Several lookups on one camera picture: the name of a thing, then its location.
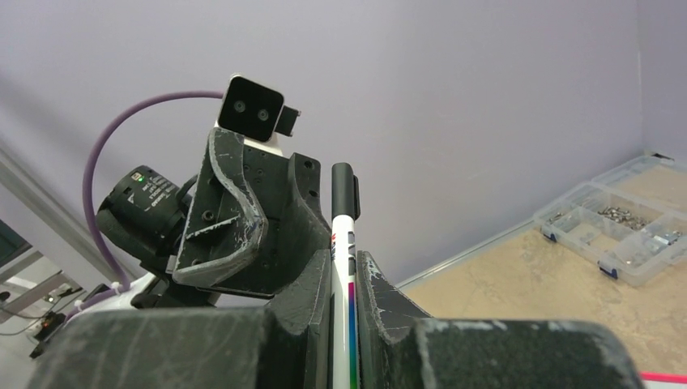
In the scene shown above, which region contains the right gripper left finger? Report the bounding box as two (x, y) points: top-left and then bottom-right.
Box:
(262, 249), (331, 388)

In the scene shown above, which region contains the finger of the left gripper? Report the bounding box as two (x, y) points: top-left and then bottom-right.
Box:
(173, 127), (268, 288)
(214, 147), (331, 299)

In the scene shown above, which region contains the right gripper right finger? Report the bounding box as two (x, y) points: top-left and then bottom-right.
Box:
(356, 250), (430, 388)

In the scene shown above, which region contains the black marker cap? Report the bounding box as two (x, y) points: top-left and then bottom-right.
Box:
(331, 162), (361, 220)

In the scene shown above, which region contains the red framed whiteboard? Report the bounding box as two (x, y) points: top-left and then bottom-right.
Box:
(640, 371), (686, 389)

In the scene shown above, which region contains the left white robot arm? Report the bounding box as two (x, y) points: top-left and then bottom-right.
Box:
(70, 129), (334, 318)

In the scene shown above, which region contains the clear plastic screw box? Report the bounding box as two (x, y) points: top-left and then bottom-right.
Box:
(533, 156), (686, 287)

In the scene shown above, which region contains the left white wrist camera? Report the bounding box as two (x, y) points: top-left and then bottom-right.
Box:
(214, 73), (301, 156)

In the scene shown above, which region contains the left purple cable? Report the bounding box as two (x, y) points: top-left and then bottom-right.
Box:
(64, 90), (225, 323)

